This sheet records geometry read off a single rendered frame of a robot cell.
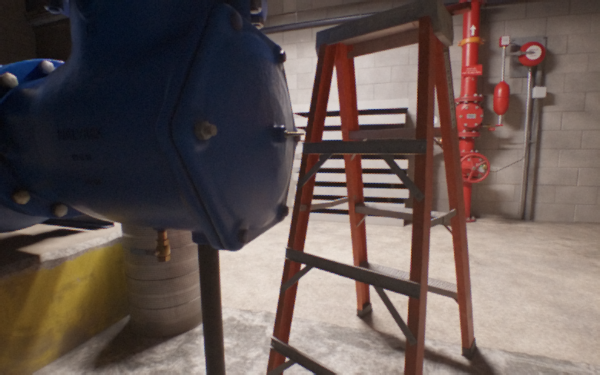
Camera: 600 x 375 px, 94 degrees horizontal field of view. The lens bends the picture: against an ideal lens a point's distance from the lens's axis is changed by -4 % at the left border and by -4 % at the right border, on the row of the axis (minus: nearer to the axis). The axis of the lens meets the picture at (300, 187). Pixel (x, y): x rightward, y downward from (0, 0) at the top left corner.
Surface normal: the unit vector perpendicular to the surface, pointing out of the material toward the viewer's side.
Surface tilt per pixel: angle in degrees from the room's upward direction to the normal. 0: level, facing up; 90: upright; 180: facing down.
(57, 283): 90
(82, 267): 90
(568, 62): 90
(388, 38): 92
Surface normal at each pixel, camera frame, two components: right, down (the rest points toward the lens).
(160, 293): 0.25, 0.12
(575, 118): -0.31, 0.12
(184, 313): 0.70, 0.08
